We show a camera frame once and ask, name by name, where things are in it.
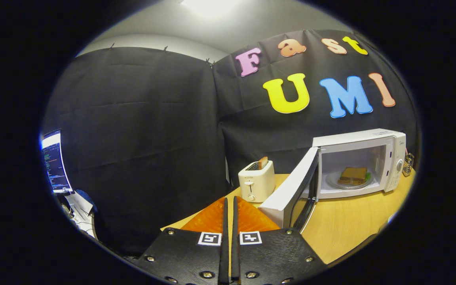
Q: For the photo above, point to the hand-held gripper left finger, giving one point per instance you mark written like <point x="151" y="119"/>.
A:
<point x="224" y="253"/>

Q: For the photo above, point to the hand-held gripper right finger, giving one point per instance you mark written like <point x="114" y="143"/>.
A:
<point x="234" y="253"/>

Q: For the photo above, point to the toast sandwich with lettuce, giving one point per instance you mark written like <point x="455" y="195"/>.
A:
<point x="352" y="176"/>

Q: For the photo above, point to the white microwave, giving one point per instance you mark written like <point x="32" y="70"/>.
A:
<point x="390" y="166"/>

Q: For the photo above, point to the white toaster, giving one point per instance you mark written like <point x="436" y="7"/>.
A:
<point x="255" y="184"/>

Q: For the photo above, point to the bread slice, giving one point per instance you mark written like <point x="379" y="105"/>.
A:
<point x="263" y="162"/>

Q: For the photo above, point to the glass turntable plate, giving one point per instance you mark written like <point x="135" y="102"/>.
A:
<point x="333" y="182"/>

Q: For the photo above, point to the blue cloth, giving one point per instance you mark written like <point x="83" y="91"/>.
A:
<point x="89" y="200"/>

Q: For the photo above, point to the computer monitor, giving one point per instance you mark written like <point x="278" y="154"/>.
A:
<point x="56" y="162"/>

